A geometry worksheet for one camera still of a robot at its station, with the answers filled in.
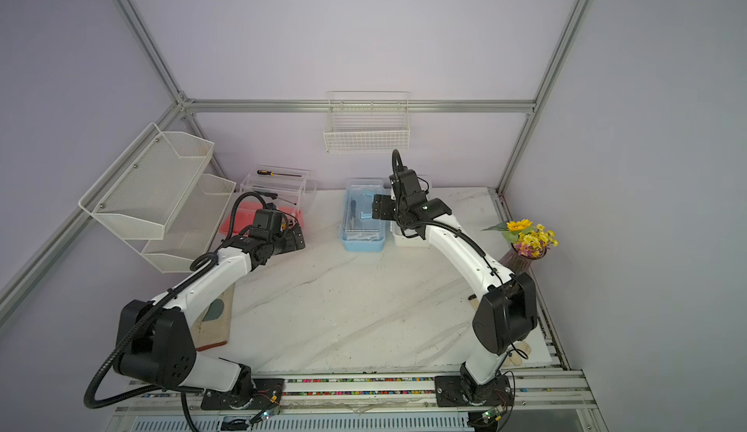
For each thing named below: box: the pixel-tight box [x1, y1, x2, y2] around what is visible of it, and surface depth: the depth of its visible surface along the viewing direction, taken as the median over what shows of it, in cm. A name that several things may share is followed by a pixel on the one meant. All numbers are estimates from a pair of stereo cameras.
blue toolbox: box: [339, 178, 387, 252], surface depth 103 cm
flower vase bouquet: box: [480, 218, 560, 274], surface depth 78 cm
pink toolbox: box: [219, 164, 318, 236], surface depth 112 cm
